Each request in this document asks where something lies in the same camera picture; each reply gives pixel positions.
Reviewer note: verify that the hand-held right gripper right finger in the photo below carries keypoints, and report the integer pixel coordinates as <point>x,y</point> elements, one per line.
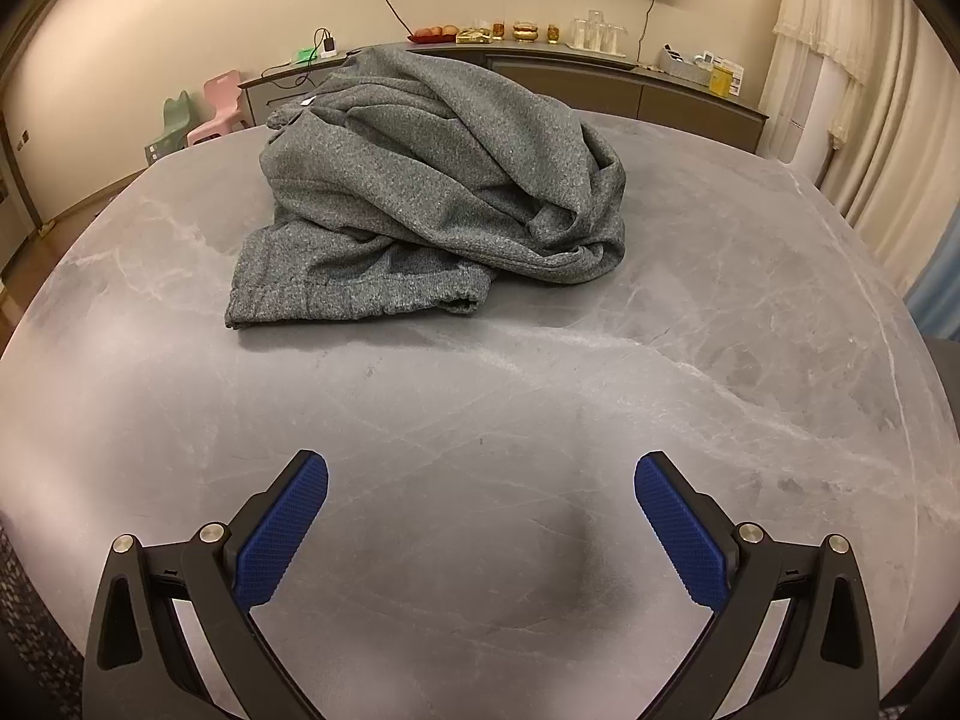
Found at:
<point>679,532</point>

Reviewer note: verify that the pink plastic chair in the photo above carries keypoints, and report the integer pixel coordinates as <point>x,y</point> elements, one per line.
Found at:
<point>221,116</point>

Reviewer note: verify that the green plastic chair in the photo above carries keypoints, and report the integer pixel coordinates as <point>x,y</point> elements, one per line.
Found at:
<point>174,120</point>

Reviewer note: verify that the red fruit plate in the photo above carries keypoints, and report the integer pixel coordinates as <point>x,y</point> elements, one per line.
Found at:
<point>433,34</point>

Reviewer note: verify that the grey sweatpants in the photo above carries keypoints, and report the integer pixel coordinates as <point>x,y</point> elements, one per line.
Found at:
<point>420,165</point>

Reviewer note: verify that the person's patterned clothing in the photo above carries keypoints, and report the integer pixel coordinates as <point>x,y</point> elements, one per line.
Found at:
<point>34,630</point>

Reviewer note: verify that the white standing air conditioner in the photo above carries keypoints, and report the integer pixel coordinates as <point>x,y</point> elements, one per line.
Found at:
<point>821,120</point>

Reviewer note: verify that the golden ornament jar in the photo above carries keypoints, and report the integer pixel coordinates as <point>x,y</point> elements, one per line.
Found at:
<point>526,31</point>

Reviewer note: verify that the long grey sideboard cabinet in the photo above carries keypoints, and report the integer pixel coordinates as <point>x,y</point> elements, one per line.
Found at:
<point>600,90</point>

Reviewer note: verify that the black charger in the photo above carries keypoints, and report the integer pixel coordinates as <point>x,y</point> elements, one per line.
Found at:
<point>328,43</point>

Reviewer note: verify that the blue curtain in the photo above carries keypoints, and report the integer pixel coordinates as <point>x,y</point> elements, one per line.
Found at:
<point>937,270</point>

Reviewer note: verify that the yellow box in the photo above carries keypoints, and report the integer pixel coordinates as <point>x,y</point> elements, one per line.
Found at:
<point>720,80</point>

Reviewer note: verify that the grey storage box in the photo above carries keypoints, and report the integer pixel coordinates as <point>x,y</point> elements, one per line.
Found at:
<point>684,66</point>

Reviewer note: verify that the set of clear glasses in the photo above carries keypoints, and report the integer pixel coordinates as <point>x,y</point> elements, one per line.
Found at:
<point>598,34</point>

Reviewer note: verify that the white printed card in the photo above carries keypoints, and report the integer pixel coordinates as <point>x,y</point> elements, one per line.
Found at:
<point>736,73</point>

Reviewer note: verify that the cream curtain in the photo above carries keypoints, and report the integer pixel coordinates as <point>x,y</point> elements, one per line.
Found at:
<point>885,90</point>

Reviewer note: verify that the golden candy dish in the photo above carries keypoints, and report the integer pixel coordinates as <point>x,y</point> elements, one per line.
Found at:
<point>475,35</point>

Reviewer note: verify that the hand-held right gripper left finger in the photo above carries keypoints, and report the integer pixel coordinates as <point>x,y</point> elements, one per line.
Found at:
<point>285,532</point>

